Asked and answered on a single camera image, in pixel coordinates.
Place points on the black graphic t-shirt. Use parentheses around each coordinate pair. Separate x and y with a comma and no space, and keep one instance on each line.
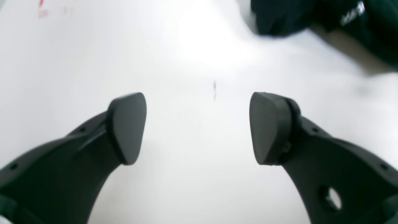
(373,23)

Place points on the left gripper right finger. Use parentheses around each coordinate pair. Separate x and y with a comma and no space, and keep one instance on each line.
(338,181)

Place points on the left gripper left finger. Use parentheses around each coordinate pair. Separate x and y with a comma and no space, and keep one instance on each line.
(59,181)

